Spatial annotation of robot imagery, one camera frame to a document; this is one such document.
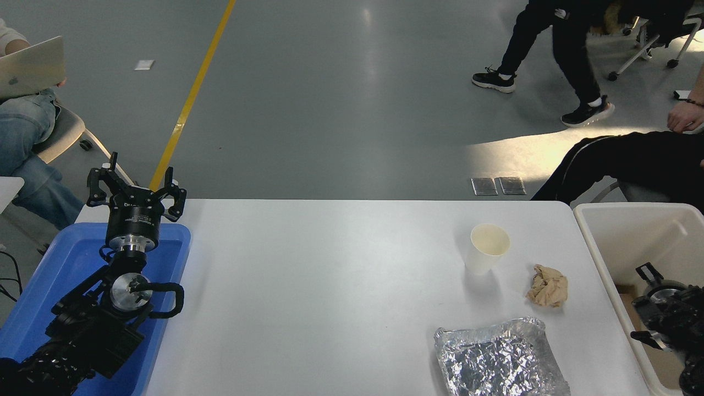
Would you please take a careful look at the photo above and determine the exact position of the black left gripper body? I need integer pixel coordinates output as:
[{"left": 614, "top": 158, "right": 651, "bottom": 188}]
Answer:
[{"left": 106, "top": 186, "right": 165, "bottom": 240}]

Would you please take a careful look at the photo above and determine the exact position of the white paper cup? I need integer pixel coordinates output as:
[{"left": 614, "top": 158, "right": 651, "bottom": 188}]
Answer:
[{"left": 465, "top": 223, "right": 511, "bottom": 276}]

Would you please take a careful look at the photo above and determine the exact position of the person's hand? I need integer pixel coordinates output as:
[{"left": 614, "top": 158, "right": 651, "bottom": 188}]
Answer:
[{"left": 667, "top": 102, "right": 704, "bottom": 134}]

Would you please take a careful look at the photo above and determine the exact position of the beige chair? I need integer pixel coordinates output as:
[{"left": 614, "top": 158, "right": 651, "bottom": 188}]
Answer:
[{"left": 33, "top": 104, "right": 135, "bottom": 188}]

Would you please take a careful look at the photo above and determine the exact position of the blue plastic tray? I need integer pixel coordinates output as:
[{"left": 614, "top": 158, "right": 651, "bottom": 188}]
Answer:
[{"left": 0, "top": 222, "right": 192, "bottom": 396}]

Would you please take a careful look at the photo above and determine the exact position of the small white table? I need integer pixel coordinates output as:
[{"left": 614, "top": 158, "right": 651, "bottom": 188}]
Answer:
[{"left": 0, "top": 176, "right": 25, "bottom": 215}]

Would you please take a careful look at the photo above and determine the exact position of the silver laptop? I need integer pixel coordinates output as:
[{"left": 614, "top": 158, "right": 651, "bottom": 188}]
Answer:
[{"left": 0, "top": 36, "right": 67, "bottom": 101}]

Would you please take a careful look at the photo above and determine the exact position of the crumpled silver foil tray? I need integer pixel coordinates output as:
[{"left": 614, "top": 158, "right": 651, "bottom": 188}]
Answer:
[{"left": 433, "top": 316, "right": 571, "bottom": 396}]

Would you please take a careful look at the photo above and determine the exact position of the crumpled tan paper ball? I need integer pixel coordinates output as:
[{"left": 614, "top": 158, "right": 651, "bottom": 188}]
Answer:
[{"left": 526, "top": 265, "right": 569, "bottom": 308}]

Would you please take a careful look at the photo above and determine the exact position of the large pale plastic bin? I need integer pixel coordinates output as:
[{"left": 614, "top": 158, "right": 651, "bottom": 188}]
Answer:
[{"left": 573, "top": 202, "right": 704, "bottom": 396}]

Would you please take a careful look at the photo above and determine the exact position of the white wheeled office chair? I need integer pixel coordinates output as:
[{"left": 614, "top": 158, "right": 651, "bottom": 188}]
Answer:
[{"left": 607, "top": 15, "right": 704, "bottom": 82}]

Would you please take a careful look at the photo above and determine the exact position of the black jacket with fur trim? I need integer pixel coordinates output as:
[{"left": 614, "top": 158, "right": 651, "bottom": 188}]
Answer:
[{"left": 588, "top": 0, "right": 696, "bottom": 47}]

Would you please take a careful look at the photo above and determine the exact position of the thin black cable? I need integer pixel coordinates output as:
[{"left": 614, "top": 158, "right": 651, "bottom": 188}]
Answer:
[{"left": 0, "top": 250, "right": 24, "bottom": 303}]

